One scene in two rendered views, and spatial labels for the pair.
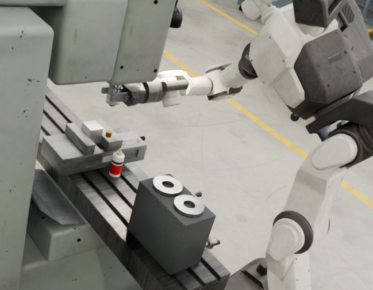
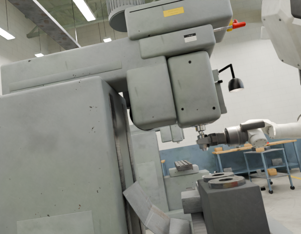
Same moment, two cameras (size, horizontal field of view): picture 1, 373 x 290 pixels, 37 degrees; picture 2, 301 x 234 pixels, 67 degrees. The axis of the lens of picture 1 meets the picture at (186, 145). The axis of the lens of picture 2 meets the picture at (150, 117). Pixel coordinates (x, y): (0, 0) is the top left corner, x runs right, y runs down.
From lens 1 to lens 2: 1.20 m
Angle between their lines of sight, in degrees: 63
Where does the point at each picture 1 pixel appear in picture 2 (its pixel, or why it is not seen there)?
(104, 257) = not seen: outside the picture
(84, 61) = (148, 106)
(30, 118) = (98, 133)
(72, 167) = (192, 205)
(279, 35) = (267, 9)
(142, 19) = (184, 74)
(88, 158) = not seen: hidden behind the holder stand
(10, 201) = (99, 201)
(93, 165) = not seen: hidden behind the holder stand
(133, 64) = (191, 106)
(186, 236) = (218, 211)
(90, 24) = (144, 82)
